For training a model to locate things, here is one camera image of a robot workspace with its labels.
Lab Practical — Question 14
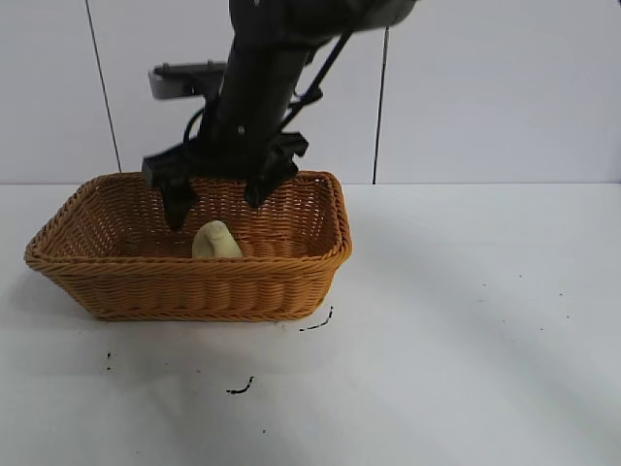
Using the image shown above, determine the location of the pale yellow egg yolk pastry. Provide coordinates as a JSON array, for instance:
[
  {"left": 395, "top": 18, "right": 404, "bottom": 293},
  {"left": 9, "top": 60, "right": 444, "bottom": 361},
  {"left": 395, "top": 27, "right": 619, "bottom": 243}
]
[{"left": 191, "top": 220, "right": 244, "bottom": 260}]

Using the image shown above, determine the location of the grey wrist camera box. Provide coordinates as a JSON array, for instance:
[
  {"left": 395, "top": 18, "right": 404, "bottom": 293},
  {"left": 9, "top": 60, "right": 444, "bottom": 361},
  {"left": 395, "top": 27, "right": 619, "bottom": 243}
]
[{"left": 147, "top": 61, "right": 229, "bottom": 102}]

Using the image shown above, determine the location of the woven wicker rectangular basket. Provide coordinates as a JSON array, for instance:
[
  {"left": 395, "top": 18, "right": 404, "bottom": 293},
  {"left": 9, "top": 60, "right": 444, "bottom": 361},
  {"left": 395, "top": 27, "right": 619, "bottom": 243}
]
[{"left": 24, "top": 169, "right": 354, "bottom": 323}]

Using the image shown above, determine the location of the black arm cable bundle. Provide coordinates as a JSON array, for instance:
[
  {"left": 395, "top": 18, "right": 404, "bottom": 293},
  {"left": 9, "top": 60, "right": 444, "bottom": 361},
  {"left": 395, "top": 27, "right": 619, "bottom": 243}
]
[{"left": 282, "top": 27, "right": 358, "bottom": 136}]

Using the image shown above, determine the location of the black camera cable loop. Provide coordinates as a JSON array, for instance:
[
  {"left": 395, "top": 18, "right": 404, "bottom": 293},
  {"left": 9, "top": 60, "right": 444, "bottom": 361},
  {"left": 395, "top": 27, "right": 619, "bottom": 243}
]
[{"left": 181, "top": 107, "right": 211, "bottom": 148}]

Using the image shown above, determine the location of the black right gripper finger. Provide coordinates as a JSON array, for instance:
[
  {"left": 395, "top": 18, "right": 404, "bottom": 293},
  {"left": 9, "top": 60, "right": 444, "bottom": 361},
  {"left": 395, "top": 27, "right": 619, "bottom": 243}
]
[
  {"left": 243, "top": 167, "right": 298, "bottom": 208},
  {"left": 162, "top": 177, "right": 199, "bottom": 232}
]

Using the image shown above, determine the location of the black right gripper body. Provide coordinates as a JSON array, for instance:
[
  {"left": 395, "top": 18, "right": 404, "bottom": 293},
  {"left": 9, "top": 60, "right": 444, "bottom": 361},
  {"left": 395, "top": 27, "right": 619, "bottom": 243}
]
[{"left": 142, "top": 131, "right": 310, "bottom": 191}]

